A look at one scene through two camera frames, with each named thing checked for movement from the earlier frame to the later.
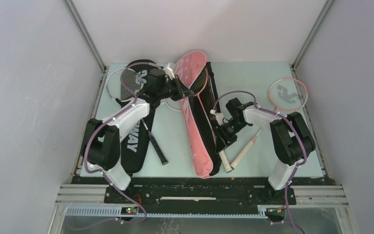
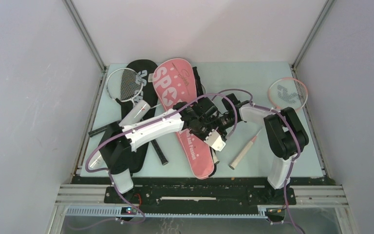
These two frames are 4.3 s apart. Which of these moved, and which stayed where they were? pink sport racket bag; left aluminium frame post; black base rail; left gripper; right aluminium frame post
Moved: pink sport racket bag; left gripper
Stayed: right aluminium frame post; black base rail; left aluminium frame post
